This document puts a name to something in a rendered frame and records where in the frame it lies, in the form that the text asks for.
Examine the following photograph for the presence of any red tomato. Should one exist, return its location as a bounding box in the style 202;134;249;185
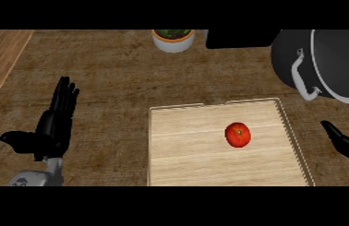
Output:
223;122;252;149

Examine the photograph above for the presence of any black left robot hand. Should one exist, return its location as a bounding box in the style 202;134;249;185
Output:
0;76;81;162

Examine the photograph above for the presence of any dark grey pot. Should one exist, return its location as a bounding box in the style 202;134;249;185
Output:
270;29;349;104

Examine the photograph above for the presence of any pale wooden tray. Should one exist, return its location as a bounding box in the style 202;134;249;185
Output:
147;97;316;187

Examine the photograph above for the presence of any black appliance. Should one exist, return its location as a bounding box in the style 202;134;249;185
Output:
203;29;282;50

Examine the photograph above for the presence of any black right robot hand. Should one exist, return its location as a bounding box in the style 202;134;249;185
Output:
319;120;349;159

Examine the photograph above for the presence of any white potted plant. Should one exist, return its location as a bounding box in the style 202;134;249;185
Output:
149;29;196;54

